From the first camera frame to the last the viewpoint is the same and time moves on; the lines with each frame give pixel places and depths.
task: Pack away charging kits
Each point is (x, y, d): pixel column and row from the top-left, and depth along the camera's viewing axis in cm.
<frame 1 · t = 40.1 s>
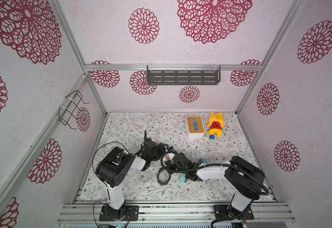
left hand: (168, 148, 96), fingers open
right hand: (164, 161, 88), fingers closed
white wooden-top tissue box: (195, 128, 109), point 4 cm above the table
yellow plush bear toy: (216, 120, 109), point 7 cm above the table
blue toy block: (212, 137, 108), on the table
small green white ball: (206, 135, 108), on the table
clear round container lid: (144, 177, 88), on the table
black rimmed round lid: (163, 176, 89), on the table
teal charger plug: (182, 180, 85), point 2 cm above the table

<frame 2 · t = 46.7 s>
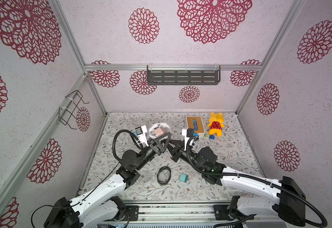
left hand: (169, 135, 63), fingers open
right hand: (164, 140, 61), fingers closed
the named things where they were.

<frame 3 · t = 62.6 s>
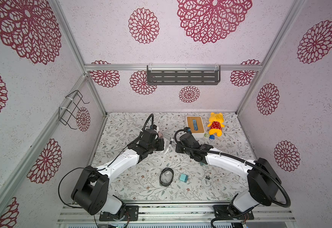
left hand: (164, 142, 86), fingers closed
right hand: (175, 143, 86), fingers closed
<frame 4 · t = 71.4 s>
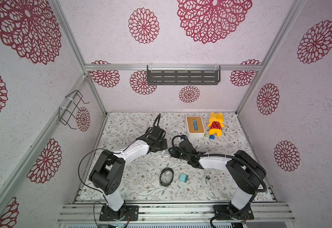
left hand: (165, 145, 92), fingers closed
right hand: (169, 149, 91), fingers open
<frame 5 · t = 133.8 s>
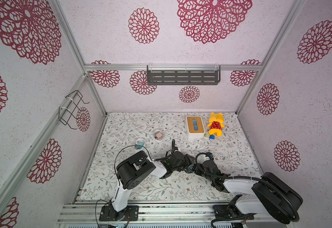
left hand: (194, 161, 90), fingers open
right hand: (192, 164, 90), fingers closed
pink charger plug: (159, 135, 105), point 3 cm above the table
clear round container: (139, 139, 105), on the table
